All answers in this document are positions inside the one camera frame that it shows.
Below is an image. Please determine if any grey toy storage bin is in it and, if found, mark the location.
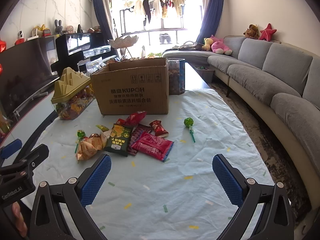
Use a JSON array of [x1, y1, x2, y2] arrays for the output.
[[194, 66, 214, 83]]

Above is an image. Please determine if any clear plastic snack bag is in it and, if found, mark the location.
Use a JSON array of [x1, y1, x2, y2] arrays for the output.
[[86, 57, 105, 75]]

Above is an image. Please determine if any grey rabbit figurine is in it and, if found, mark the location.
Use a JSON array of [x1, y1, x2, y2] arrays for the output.
[[54, 20, 63, 34]]

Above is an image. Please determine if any right blue curtain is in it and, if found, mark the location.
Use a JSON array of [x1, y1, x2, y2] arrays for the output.
[[196, 0, 224, 43]]

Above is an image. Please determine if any blue curtain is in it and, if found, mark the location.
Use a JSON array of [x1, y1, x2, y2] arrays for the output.
[[196, 0, 224, 43], [92, 0, 114, 44]]

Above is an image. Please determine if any black television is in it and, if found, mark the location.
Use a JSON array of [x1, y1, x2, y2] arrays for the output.
[[0, 35, 58, 118]]

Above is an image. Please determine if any left blue curtain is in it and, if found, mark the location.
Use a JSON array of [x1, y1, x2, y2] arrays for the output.
[[92, 0, 114, 44]]

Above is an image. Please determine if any white tiered snack tray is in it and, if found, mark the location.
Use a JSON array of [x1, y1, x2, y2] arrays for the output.
[[108, 35, 138, 59]]

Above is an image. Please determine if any person's left hand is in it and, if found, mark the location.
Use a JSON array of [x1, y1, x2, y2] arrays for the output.
[[11, 202, 28, 237]]

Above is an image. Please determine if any gold lid snack container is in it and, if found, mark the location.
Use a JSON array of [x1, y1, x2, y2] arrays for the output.
[[51, 67, 95, 120]]

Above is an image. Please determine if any red star pillow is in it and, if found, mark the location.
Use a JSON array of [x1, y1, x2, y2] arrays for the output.
[[259, 23, 277, 42]]

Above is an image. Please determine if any brown cardboard box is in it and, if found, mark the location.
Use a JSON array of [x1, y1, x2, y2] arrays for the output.
[[91, 57, 169, 115]]

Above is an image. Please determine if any small red candy packet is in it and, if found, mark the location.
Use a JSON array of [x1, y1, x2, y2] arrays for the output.
[[149, 120, 169, 138]]

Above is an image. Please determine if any red crinkled snack bag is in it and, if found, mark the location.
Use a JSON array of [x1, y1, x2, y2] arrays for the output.
[[116, 111, 147, 127]]

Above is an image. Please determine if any dark green snack packet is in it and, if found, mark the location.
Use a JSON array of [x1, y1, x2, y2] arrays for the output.
[[104, 124, 133, 157]]

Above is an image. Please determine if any clear tall nut jar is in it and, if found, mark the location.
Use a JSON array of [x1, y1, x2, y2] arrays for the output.
[[168, 59, 185, 95]]

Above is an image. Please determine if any maroon striped snack packet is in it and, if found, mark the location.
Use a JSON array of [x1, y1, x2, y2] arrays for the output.
[[127, 124, 152, 156]]

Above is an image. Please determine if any handbag on sofa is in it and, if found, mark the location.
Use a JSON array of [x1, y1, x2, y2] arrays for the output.
[[178, 41, 202, 51]]

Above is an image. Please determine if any green lollipop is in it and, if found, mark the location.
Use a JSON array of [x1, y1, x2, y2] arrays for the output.
[[184, 117, 196, 143], [75, 129, 86, 153]]

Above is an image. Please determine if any pink plush toy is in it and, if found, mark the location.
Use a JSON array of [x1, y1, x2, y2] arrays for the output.
[[210, 35, 233, 56]]

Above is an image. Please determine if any small yellow green candy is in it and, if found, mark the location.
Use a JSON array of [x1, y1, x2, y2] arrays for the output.
[[96, 125, 109, 132]]

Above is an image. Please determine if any orange tan snack bag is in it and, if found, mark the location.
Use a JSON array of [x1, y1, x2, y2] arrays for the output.
[[75, 132, 109, 161]]

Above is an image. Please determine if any grey curved sofa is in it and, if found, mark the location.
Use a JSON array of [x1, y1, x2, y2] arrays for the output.
[[164, 36, 319, 207]]

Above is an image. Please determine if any white red security camera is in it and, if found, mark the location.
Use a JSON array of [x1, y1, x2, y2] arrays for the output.
[[15, 30, 25, 45]]

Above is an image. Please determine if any brown lion plush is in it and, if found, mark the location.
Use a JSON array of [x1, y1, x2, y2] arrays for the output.
[[244, 24, 259, 40]]

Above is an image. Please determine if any yellow plush toy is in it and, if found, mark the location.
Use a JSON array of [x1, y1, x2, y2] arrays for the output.
[[202, 37, 213, 51]]

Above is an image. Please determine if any pink red snack bag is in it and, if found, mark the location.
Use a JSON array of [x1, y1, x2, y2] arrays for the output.
[[131, 132, 174, 162]]

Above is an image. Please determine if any black upright piano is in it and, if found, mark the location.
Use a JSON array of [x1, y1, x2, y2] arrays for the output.
[[50, 33, 117, 76]]

